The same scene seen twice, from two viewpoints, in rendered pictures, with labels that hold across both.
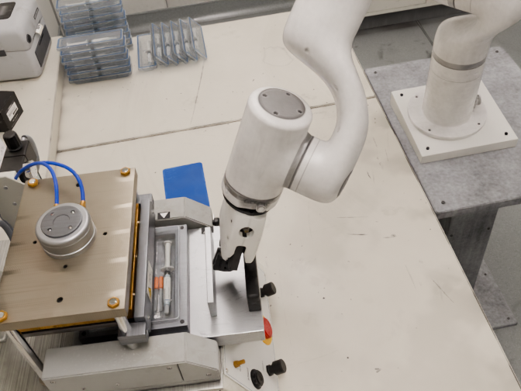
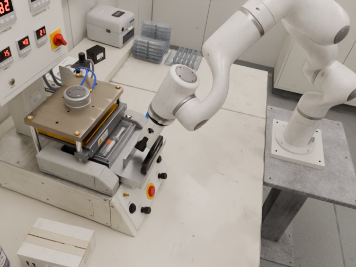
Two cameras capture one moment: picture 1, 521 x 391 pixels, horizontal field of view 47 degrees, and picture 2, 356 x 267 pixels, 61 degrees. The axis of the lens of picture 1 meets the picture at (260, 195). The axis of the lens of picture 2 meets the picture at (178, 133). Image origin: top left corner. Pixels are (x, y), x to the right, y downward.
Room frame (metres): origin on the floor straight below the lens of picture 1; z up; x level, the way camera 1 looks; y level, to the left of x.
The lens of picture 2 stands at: (-0.06, -0.18, 1.71)
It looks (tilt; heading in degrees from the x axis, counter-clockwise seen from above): 42 degrees down; 12
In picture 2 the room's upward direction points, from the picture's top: 9 degrees clockwise
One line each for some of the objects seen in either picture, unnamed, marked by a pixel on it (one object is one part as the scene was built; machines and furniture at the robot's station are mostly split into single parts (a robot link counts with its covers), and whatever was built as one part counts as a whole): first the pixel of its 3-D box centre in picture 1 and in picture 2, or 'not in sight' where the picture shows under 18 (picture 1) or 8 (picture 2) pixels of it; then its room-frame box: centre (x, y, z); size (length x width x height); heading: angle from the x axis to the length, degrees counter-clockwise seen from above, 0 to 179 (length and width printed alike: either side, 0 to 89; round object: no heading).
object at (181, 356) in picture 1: (134, 365); (78, 170); (0.45, 0.22, 0.96); 0.25 x 0.05 x 0.07; 90
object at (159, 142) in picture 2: (250, 264); (152, 153); (0.59, 0.03, 0.99); 0.15 x 0.02 x 0.04; 0
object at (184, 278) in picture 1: (138, 282); (100, 138); (0.59, 0.21, 0.98); 0.20 x 0.17 x 0.03; 0
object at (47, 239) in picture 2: not in sight; (59, 248); (0.28, 0.20, 0.80); 0.19 x 0.13 x 0.09; 95
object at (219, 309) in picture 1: (168, 282); (114, 144); (0.59, 0.17, 0.97); 0.30 x 0.22 x 0.08; 90
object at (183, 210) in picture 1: (146, 223); (121, 118); (0.72, 0.21, 0.96); 0.26 x 0.05 x 0.07; 90
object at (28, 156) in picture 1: (25, 173); (81, 73); (0.81, 0.42, 1.05); 0.15 x 0.05 x 0.15; 0
